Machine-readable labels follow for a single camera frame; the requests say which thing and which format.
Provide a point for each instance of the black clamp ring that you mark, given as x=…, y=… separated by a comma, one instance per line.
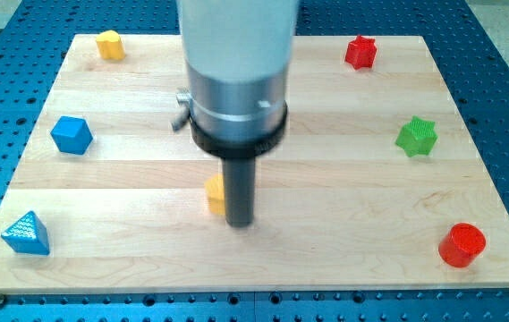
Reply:
x=240, y=150

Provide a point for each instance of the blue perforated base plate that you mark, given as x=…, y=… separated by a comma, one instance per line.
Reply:
x=33, y=45

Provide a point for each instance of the wooden board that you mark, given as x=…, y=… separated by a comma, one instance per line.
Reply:
x=338, y=205

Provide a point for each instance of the blue triangle block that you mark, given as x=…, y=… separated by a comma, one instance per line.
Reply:
x=27, y=235

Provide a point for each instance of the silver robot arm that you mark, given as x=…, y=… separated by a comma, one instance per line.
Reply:
x=237, y=56

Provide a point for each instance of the red star block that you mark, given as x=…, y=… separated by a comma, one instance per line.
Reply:
x=361, y=52

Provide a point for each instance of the green star block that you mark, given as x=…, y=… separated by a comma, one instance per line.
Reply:
x=417, y=137

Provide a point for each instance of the yellow hexagon block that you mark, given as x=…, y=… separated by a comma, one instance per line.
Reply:
x=215, y=192

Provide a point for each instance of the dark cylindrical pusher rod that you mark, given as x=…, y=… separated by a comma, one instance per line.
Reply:
x=239, y=184

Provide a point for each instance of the blue hexagon block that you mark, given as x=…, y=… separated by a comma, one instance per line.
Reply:
x=71, y=135

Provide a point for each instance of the red cylinder block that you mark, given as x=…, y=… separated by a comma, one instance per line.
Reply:
x=462, y=244

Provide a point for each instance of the yellow heart block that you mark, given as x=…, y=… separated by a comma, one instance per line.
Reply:
x=110, y=45

